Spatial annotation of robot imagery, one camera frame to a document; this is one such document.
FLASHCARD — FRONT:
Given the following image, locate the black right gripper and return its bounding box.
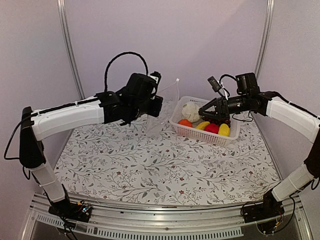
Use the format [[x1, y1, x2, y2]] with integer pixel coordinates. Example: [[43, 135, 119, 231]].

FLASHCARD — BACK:
[[199, 94, 251, 120]]

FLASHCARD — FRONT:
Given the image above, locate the red toy pepper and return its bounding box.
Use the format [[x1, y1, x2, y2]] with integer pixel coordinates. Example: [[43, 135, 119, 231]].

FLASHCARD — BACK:
[[205, 123, 220, 134]]

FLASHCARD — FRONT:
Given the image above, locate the clear zip top bag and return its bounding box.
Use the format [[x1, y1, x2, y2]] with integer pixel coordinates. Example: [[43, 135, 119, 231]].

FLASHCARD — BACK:
[[146, 78, 180, 137]]

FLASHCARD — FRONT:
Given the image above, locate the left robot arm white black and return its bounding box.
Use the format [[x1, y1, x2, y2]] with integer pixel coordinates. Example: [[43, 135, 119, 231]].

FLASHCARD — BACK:
[[14, 71, 163, 217]]

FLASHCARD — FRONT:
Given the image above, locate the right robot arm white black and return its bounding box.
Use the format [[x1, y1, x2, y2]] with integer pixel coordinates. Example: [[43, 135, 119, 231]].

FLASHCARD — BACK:
[[198, 72, 320, 219]]

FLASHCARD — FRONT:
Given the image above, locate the dark red grapes toy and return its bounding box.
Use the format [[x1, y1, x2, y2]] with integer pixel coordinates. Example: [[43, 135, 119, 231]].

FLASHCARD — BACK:
[[201, 116, 231, 128]]

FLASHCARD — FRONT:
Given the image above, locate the yellow banana toy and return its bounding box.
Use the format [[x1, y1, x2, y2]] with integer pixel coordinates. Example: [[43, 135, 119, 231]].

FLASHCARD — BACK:
[[195, 121, 211, 130]]

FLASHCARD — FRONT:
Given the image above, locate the white cauliflower toy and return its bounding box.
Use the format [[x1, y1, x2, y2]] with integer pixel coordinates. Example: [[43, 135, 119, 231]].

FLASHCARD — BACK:
[[181, 101, 200, 123]]

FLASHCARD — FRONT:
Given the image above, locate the white plastic basket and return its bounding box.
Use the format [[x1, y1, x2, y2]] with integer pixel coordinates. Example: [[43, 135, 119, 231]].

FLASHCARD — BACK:
[[169, 96, 240, 147]]

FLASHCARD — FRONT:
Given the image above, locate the yellow lemon toy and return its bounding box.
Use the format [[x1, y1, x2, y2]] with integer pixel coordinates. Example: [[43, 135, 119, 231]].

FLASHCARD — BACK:
[[218, 123, 230, 137]]

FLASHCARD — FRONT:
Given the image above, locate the orange toy fruit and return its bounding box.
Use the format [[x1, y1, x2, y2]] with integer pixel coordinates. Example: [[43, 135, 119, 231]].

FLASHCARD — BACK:
[[178, 119, 193, 128]]

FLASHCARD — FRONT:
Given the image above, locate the floral table cloth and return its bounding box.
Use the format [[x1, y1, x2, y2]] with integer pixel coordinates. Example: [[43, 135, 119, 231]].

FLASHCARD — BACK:
[[55, 113, 280, 205]]

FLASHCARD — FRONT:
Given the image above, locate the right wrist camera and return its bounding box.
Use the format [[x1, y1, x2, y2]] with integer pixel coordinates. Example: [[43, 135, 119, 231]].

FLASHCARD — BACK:
[[207, 76, 230, 100]]

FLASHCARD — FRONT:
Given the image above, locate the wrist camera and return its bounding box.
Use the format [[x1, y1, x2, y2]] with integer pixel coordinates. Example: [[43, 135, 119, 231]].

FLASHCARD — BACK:
[[148, 71, 162, 85], [207, 76, 230, 100]]

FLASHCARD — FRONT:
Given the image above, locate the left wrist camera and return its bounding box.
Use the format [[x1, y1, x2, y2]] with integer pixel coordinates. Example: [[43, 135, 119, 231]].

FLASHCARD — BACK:
[[148, 71, 162, 85]]

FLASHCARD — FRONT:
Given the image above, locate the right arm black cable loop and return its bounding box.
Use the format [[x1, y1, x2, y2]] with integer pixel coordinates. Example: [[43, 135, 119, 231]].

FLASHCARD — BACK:
[[218, 73, 238, 83]]

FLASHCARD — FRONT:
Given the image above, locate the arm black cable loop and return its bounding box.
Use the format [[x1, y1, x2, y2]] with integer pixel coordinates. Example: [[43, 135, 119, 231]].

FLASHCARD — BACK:
[[218, 73, 238, 83], [104, 51, 150, 93]]

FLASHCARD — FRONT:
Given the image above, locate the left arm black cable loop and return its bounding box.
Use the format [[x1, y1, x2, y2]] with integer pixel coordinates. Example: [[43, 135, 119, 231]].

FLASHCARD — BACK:
[[104, 51, 150, 93]]

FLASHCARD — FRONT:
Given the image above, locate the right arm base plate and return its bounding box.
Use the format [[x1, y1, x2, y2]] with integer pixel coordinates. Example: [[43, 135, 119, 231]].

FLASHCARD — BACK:
[[240, 200, 285, 223]]

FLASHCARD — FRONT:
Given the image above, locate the right aluminium frame post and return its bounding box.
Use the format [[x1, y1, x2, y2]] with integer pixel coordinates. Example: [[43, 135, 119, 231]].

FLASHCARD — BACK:
[[254, 0, 275, 80]]

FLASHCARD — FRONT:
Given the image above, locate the aluminium frame post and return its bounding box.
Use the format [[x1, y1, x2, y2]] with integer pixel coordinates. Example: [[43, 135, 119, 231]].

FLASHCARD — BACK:
[[56, 0, 85, 100], [254, 0, 275, 80]]

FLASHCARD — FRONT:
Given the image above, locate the front aluminium rail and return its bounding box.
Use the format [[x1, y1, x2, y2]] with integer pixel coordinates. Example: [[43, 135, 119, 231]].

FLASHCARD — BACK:
[[20, 193, 315, 240]]

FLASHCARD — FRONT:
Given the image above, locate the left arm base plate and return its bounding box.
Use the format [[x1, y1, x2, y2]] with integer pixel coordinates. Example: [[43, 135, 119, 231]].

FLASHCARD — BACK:
[[48, 199, 93, 223]]

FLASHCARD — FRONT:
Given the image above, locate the left aluminium frame post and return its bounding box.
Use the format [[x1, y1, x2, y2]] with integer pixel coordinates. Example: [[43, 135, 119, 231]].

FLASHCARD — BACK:
[[56, 0, 85, 100]]

